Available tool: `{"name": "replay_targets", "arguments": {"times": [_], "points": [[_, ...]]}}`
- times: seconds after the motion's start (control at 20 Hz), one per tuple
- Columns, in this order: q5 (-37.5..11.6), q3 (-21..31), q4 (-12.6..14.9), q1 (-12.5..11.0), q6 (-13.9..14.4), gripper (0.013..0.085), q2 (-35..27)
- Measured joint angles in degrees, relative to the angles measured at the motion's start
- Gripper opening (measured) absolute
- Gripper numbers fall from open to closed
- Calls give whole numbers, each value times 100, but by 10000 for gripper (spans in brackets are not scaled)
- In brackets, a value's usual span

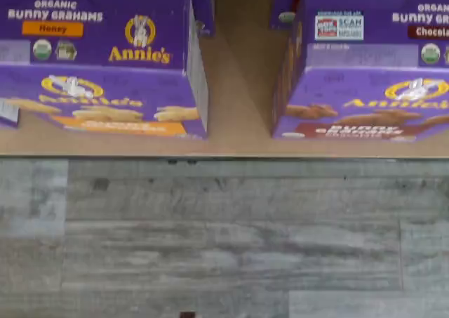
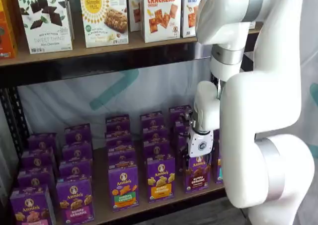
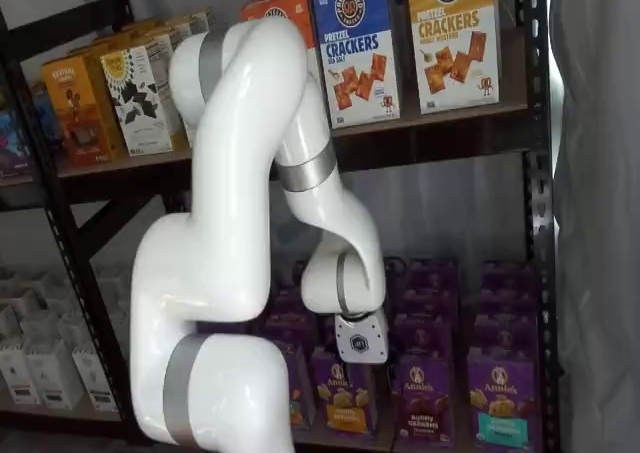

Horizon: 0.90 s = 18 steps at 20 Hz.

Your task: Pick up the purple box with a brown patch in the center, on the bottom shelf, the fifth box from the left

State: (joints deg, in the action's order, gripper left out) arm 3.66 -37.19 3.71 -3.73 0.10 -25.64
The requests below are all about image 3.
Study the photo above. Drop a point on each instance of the blue pretzel crackers box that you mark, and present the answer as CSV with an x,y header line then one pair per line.
x,y
355,48

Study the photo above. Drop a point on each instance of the grey curtain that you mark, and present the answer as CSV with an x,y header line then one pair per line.
x,y
600,223

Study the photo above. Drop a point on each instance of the blue purple snack bag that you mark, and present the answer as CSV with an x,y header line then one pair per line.
x,y
15,143

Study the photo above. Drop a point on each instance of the purple snack box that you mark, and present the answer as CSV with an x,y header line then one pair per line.
x,y
427,303
432,273
289,303
505,333
292,329
425,335
507,303
510,275

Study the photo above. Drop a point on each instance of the orange pretzel crackers box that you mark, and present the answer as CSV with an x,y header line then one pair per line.
x,y
295,10

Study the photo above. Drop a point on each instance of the yellow pretzel crackers box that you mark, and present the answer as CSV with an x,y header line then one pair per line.
x,y
450,48

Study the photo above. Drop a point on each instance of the purple box teal patch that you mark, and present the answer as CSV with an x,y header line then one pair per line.
x,y
505,398

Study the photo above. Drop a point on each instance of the purple box orange patch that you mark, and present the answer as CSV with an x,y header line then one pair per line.
x,y
345,398

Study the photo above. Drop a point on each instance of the purple box green patch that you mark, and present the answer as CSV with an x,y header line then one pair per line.
x,y
301,393

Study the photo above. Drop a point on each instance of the white carton box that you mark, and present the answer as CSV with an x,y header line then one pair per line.
x,y
95,378
75,329
40,325
17,378
52,375

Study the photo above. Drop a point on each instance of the purple box brown patch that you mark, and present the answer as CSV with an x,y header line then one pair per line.
x,y
425,403

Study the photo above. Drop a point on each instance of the orange snack box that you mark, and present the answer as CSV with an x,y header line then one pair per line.
x,y
75,103

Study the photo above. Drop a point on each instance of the yellow top snack box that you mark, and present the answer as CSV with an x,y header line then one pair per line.
x,y
160,35

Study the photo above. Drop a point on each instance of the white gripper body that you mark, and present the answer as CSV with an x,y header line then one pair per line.
x,y
362,340

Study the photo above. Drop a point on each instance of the black metal shelf rack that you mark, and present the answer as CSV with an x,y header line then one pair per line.
x,y
537,73

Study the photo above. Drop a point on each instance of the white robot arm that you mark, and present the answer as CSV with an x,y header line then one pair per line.
x,y
225,198

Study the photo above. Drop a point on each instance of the white box black chips print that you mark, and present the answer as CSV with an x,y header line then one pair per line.
x,y
135,98

